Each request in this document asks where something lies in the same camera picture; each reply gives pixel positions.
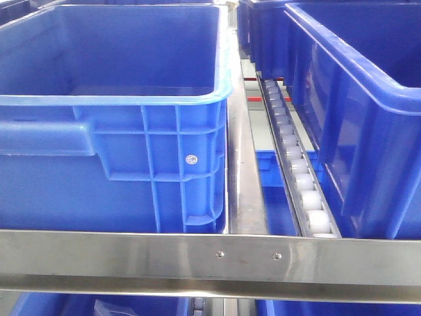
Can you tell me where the blue crate below shelf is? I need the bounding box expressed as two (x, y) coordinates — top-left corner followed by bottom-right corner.
(256, 150), (340, 236)

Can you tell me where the steel front shelf beam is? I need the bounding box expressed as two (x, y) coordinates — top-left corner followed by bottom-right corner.
(1, 230), (420, 303)

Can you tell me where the big blue crate left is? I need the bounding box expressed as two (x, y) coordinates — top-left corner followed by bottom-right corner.
(1, 5), (232, 233)

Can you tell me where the big blue crate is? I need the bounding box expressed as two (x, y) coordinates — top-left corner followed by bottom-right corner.
(1, 5), (232, 233)
(285, 1), (420, 240)

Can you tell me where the white roller conveyor track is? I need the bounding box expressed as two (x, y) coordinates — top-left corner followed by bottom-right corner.
(258, 78), (341, 238)

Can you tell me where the blue crate rear right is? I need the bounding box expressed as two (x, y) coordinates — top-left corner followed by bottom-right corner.
(238, 1), (297, 86)

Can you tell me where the big blue crate right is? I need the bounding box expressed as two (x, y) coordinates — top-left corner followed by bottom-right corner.
(285, 1), (420, 240)

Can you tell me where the steel divider rail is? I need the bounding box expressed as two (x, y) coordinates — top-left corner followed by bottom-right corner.
(225, 11), (269, 234)

